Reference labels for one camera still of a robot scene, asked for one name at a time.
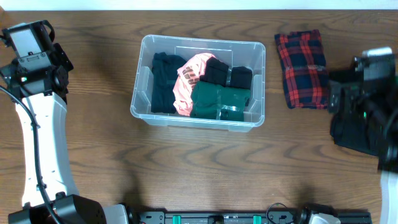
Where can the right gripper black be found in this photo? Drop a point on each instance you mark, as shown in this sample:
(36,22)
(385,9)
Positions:
(356,93)

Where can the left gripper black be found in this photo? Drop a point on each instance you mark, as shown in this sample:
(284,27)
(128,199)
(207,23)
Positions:
(58,58)

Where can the large black cloth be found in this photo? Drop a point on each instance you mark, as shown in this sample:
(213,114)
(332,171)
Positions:
(379,132)

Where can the red plaid cloth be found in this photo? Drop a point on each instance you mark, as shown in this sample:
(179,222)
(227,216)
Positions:
(304,74)

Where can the dark navy cloth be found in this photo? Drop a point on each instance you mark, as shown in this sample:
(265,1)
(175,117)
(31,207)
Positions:
(164,69)

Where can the black cloth bundle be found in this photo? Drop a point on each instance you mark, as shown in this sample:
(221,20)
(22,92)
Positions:
(219,73)

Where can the pink t-shirt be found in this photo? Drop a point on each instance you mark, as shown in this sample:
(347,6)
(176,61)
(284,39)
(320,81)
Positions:
(188,76)

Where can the green cloth bundle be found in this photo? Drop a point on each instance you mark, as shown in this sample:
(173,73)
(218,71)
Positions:
(211,101)

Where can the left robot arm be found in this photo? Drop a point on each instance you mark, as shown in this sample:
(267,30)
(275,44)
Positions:
(36,81)

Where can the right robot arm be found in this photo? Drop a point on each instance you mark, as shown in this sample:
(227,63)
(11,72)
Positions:
(387,166)

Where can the clear plastic storage container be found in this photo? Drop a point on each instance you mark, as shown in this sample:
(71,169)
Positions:
(251,55)

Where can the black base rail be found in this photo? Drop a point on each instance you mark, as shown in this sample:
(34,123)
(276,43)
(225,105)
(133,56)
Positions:
(276,213)

